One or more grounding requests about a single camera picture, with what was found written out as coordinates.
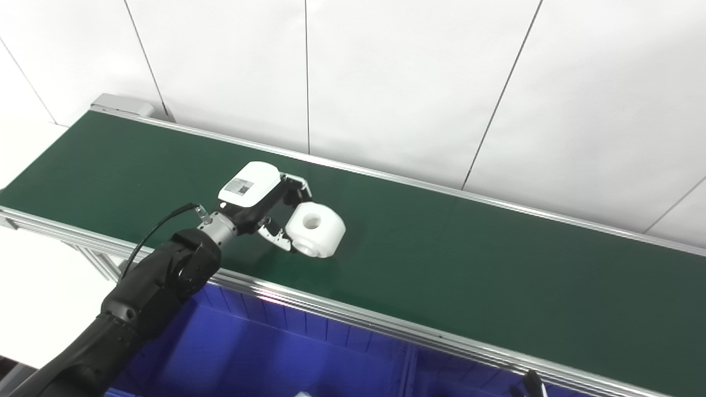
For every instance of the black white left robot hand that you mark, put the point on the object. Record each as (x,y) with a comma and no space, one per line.
(248,190)

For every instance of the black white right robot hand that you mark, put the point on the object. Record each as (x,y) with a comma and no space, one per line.
(534,384)

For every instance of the white round part with hole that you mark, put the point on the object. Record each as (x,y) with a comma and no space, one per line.
(317,231)

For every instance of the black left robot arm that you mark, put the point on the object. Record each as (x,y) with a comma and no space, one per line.
(154,286)

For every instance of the blue plastic bin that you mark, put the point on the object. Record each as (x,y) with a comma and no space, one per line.
(458,380)
(248,353)

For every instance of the grey conveyor end housing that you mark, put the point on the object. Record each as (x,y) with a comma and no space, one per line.
(121,105)

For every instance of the aluminium conveyor support leg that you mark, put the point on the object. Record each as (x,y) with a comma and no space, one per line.
(102,264)

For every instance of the green conveyor belt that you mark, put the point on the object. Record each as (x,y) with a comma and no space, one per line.
(441,248)

